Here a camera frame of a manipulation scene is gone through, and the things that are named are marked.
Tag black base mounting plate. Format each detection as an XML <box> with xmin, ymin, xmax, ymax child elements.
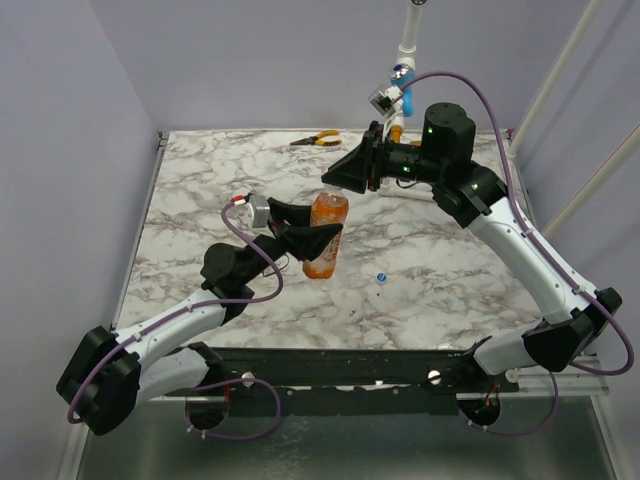
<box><xmin>190</xmin><ymin>342</ymin><xmax>519</xmax><ymax>416</ymax></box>

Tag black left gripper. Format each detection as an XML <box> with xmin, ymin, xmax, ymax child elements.
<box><xmin>239</xmin><ymin>198</ymin><xmax>341</xmax><ymax>285</ymax></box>

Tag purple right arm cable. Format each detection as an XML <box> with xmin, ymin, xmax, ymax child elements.
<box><xmin>394</xmin><ymin>71</ymin><xmax>636</xmax><ymax>434</ymax></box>

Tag yellow handled pliers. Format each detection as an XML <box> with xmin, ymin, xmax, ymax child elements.
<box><xmin>290</xmin><ymin>130</ymin><xmax>343</xmax><ymax>147</ymax></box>

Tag orange plastic faucet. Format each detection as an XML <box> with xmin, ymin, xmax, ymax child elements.
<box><xmin>390</xmin><ymin>125</ymin><xmax>421</xmax><ymax>146</ymax></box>

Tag white PVC pipe frame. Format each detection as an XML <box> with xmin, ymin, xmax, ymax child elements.
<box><xmin>384</xmin><ymin>0</ymin><xmax>640</xmax><ymax>241</ymax></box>

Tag orange label tea bottle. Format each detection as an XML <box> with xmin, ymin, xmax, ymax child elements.
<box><xmin>302</xmin><ymin>185</ymin><xmax>351</xmax><ymax>281</ymax></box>

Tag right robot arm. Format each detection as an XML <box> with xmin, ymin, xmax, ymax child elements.
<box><xmin>322</xmin><ymin>102</ymin><xmax>622</xmax><ymax>392</ymax></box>

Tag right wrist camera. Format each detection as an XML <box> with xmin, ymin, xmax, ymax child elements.
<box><xmin>369</xmin><ymin>85</ymin><xmax>404</xmax><ymax>139</ymax></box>

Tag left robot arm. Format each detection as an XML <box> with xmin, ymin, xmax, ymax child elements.
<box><xmin>56</xmin><ymin>194</ymin><xmax>343</xmax><ymax>435</ymax></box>

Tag aluminium rail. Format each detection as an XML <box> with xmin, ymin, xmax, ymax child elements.
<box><xmin>138</xmin><ymin>348</ymin><xmax>608</xmax><ymax>402</ymax></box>

